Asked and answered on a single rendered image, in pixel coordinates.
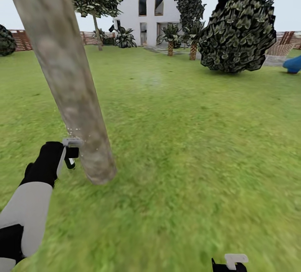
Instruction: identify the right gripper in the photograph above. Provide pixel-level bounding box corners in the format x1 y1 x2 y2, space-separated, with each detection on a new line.
212 261 246 272

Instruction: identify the pesticide atomizer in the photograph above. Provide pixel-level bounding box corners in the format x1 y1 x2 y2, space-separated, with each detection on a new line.
64 158 75 169

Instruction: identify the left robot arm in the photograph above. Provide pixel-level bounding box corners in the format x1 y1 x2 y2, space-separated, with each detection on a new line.
0 137 83 272

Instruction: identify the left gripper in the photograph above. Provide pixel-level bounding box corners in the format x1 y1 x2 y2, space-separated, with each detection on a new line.
64 146 79 160

